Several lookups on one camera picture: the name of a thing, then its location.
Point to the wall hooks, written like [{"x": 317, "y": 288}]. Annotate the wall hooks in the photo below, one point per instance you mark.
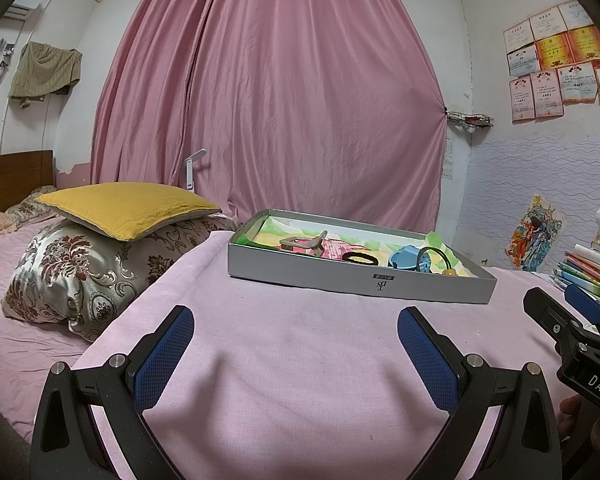
[{"x": 0, "y": 62}]

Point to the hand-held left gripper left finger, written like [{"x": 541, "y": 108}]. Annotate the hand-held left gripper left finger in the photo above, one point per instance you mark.
[{"x": 162, "y": 355}]

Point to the pink bed sheet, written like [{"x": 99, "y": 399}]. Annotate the pink bed sheet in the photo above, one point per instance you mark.
[{"x": 290, "y": 360}]

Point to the yellow pillow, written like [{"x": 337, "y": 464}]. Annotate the yellow pillow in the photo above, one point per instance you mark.
[{"x": 125, "y": 207}]

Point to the wooden headboard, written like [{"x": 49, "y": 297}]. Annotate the wooden headboard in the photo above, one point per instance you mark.
[{"x": 15, "y": 180}]

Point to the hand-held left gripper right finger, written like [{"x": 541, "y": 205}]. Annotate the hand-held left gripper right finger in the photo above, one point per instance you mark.
[{"x": 427, "y": 360}]

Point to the blue plastic hair clip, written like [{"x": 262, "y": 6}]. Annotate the blue plastic hair clip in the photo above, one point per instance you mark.
[{"x": 402, "y": 259}]

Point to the grey rectangular hair clip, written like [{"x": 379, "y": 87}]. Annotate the grey rectangular hair clip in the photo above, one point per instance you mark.
[{"x": 295, "y": 242}]

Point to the peach floral quilt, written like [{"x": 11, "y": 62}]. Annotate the peach floral quilt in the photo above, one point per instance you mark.
[{"x": 5, "y": 220}]

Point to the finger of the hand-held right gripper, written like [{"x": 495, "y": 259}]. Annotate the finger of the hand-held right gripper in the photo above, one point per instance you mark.
[
  {"x": 587, "y": 305},
  {"x": 547, "y": 310}
]

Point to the white folding lamp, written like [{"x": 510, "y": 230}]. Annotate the white folding lamp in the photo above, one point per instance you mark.
[{"x": 192, "y": 170}]

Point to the grey cardboard box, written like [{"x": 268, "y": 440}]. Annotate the grey cardboard box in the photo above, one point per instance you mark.
[{"x": 360, "y": 285}]

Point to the pink curtain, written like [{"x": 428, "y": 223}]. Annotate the pink curtain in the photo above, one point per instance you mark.
[{"x": 280, "y": 85}]

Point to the white air conditioner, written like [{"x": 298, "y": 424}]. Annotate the white air conditioner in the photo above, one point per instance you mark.
[{"x": 27, "y": 5}]

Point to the floral satin pillow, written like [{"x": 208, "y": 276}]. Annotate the floral satin pillow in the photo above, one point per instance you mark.
[{"x": 80, "y": 280}]

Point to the group of wall certificates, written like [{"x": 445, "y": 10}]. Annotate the group of wall certificates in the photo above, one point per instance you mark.
[{"x": 555, "y": 70}]

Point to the colourful printed cloth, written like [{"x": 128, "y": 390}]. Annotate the colourful printed cloth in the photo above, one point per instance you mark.
[{"x": 280, "y": 232}]

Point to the stack of books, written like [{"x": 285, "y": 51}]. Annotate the stack of books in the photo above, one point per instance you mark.
[{"x": 587, "y": 275}]

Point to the colourful wall sticker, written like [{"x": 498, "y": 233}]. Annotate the colourful wall sticker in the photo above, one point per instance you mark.
[{"x": 532, "y": 235}]

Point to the person's right hand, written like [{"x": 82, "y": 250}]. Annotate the person's right hand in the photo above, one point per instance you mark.
[{"x": 571, "y": 417}]

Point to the green hanging cloth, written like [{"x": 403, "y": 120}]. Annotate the green hanging cloth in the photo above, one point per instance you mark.
[{"x": 42, "y": 72}]

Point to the dark thin hoop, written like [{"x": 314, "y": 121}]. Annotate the dark thin hoop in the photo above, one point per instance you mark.
[{"x": 421, "y": 260}]

